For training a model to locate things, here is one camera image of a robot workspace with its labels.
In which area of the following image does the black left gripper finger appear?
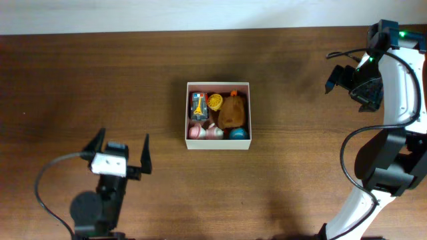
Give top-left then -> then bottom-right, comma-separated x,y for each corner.
81,128 -> 106,160
140,133 -> 152,175

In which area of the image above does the pink white duck toy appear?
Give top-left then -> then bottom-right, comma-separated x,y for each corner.
188,123 -> 224,140

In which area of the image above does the grey toy car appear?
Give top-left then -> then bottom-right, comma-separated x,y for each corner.
189,92 -> 209,121

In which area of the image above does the yellow ball toy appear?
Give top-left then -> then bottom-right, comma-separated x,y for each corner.
207,93 -> 224,111

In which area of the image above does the blue ball toy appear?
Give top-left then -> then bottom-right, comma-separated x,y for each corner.
229,127 -> 249,140

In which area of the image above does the brown plush toy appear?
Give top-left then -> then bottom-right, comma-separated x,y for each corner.
218,90 -> 246,129

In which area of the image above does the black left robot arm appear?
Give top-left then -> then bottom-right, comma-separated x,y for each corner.
69,128 -> 152,240

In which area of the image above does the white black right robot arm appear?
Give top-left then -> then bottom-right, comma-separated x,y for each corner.
317,19 -> 426,239

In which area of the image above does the beige cardboard box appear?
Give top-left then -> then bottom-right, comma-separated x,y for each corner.
185,82 -> 252,150

